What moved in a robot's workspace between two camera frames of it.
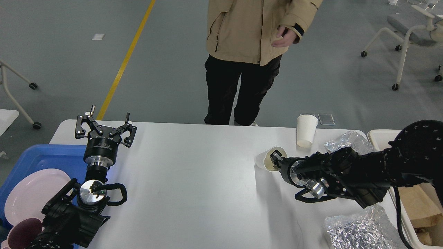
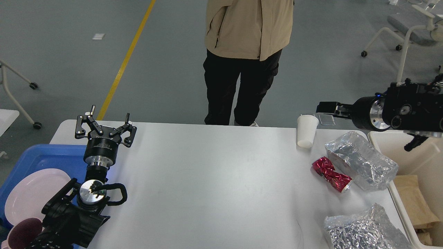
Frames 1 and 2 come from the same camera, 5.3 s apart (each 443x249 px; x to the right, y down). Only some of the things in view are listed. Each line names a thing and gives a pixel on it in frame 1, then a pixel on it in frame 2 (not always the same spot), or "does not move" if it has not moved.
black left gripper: x=100 y=151 does not move
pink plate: x=27 y=197 does not move
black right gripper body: x=296 y=170 -> x=367 y=112
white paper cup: x=306 y=126 does not move
